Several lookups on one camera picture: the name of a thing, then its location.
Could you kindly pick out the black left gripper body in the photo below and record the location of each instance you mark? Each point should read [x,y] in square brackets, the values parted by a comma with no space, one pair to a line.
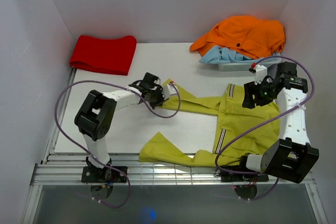
[156,97]

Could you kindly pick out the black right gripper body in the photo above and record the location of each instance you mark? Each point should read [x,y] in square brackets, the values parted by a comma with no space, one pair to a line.
[262,94]

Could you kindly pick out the yellow-green trousers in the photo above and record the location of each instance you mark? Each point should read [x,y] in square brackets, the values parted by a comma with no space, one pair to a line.
[232,120]

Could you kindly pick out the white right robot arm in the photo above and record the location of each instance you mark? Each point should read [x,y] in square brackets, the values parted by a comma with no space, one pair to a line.
[291,157]

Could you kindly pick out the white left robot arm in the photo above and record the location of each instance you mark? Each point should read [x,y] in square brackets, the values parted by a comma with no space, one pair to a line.
[95,116]

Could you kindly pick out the folded red trousers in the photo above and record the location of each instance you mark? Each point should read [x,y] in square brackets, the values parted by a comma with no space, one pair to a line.
[107,56]

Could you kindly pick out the white plastic basket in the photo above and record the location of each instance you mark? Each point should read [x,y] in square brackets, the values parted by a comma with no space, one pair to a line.
[244,65]

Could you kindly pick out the orange garment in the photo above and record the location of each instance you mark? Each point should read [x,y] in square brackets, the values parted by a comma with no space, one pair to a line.
[247,35]

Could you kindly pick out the light blue garment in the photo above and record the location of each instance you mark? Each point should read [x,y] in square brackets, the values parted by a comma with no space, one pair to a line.
[222,55]

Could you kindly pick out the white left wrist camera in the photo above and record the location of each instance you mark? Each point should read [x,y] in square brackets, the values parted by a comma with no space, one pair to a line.
[169,91]

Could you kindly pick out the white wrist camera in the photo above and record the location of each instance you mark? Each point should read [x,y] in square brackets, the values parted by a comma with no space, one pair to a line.
[169,91]
[260,73]

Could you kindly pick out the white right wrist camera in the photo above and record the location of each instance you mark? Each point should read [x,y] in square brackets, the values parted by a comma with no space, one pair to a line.
[260,73]

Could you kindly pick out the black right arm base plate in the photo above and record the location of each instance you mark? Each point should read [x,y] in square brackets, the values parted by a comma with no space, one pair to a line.
[231,177]

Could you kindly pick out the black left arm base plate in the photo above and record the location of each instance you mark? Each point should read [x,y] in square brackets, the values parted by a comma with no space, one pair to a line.
[101,175]

